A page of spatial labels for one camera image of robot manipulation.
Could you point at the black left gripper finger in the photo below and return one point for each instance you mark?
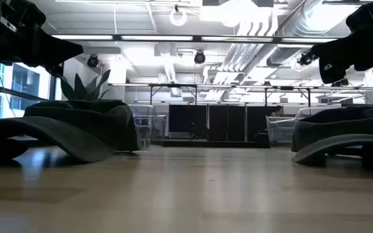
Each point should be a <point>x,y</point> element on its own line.
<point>55,70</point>
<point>53,51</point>

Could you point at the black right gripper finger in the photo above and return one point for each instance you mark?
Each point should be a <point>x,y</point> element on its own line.
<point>333,72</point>
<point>345,50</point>

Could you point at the dark green baseball cap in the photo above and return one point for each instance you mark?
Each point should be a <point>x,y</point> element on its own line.
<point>92,126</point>
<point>335,132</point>

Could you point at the green snake plant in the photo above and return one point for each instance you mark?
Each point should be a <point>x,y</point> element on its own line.
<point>79,89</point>

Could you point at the black ceiling spot lamp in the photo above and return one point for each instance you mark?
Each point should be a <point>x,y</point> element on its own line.
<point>199,58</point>
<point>92,61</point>
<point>306,59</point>

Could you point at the person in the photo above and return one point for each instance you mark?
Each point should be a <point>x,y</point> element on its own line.
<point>278,111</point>

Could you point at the clear plastic bin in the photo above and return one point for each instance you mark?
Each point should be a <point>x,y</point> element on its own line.
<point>147,123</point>
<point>280,129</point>

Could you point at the overhead light bar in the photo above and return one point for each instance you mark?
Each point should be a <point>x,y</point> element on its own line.
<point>157,37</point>

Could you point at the black cabinet row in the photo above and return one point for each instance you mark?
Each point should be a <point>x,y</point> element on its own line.
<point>225,123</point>

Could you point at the silver ventilation duct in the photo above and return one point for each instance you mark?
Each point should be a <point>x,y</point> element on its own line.
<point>303,19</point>

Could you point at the black background workbench frame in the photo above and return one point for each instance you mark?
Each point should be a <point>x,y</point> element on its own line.
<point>173,85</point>

